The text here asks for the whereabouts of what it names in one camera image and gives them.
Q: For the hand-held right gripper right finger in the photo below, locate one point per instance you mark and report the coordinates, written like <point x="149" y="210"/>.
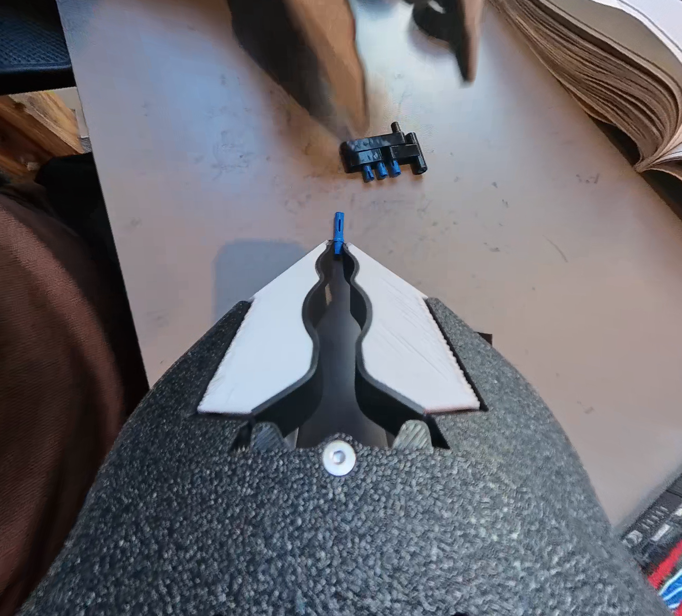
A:
<point x="415" y="355"/>

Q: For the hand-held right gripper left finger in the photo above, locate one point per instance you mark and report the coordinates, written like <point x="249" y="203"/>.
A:
<point x="261" y="355"/>

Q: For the single blue brick pin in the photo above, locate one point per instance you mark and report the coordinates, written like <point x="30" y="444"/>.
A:
<point x="339" y="229"/>

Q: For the black brick assembly blue pins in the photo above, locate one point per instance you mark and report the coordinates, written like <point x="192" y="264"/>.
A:
<point x="373" y="152"/>

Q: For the light grey desk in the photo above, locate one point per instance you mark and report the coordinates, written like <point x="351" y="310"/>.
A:
<point x="213" y="147"/>

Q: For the open instruction book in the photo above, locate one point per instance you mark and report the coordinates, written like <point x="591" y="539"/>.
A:
<point x="586" y="40"/>

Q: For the person's brown sweater torso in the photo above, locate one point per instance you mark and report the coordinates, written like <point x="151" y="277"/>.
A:
<point x="48" y="360"/>

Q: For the black office chair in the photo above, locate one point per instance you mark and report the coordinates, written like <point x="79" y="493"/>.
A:
<point x="32" y="40"/>

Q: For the black printed toy box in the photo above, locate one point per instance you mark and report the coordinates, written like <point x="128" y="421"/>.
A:
<point x="666" y="573"/>

